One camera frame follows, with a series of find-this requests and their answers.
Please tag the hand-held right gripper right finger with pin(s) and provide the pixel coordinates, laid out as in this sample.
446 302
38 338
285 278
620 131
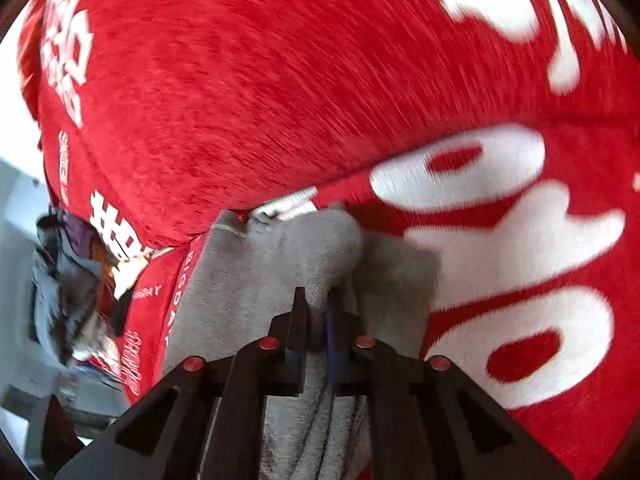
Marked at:
331 340

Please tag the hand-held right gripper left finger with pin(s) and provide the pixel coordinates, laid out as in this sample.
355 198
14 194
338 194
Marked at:
299 325

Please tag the red printed blanket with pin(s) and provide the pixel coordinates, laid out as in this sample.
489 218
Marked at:
300 85

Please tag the pile of mixed clothes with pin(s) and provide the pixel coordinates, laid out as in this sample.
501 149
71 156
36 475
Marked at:
75 280

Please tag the grey small garment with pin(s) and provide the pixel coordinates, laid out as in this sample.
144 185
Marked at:
320 255

